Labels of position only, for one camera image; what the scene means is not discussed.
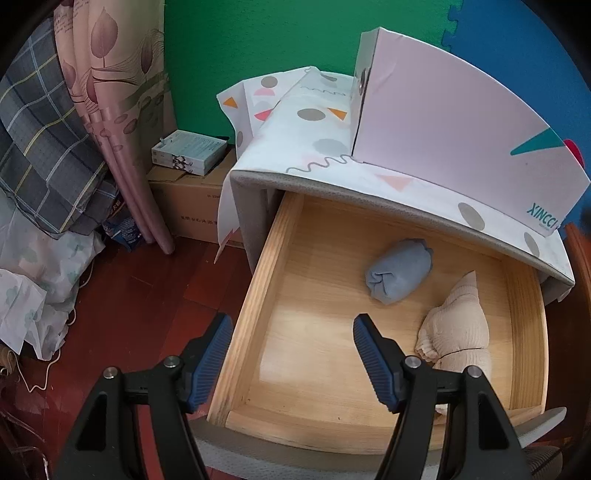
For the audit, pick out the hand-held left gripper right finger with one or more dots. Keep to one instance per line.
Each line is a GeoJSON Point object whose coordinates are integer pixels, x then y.
{"type": "Point", "coordinates": [376, 364]}

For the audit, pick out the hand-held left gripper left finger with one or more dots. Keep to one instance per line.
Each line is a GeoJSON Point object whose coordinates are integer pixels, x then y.
{"type": "Point", "coordinates": [210, 364]}

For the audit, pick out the wooden drawer with grey front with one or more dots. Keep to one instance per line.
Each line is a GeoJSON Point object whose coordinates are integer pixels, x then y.
{"type": "Point", "coordinates": [323, 323]}

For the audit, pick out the rolled blue-grey underwear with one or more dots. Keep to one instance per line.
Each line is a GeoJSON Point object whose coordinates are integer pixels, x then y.
{"type": "Point", "coordinates": [397, 272]}

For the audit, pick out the beige knitted garment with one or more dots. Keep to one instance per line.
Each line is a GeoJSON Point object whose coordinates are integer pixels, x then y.
{"type": "Point", "coordinates": [457, 327]}

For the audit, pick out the blue plastic packet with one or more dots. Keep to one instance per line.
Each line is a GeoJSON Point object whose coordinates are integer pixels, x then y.
{"type": "Point", "coordinates": [122, 230]}

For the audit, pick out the brown cardboard box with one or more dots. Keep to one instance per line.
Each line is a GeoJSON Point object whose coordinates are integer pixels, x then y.
{"type": "Point", "coordinates": [189, 203]}

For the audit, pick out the white leaf-print sheet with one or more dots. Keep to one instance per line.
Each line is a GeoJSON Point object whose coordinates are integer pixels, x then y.
{"type": "Point", "coordinates": [46, 267]}

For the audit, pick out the clear plastic hanger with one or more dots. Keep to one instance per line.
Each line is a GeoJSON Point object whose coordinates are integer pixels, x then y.
{"type": "Point", "coordinates": [21, 434]}

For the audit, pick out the small teal white box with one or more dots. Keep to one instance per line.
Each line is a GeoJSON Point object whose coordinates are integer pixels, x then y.
{"type": "Point", "coordinates": [189, 150]}

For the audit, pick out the grey plaid blanket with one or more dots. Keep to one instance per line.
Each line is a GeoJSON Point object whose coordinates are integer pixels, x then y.
{"type": "Point", "coordinates": [41, 138]}

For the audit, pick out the pink leaf-print curtain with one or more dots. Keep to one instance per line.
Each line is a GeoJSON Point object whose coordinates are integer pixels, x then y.
{"type": "Point", "coordinates": [115, 69]}

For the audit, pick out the green foam mat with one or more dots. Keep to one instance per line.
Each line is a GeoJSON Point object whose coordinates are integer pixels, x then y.
{"type": "Point", "coordinates": [254, 46]}

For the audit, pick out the blue foam mat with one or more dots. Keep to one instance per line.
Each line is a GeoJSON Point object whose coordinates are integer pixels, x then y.
{"type": "Point", "coordinates": [531, 55]}

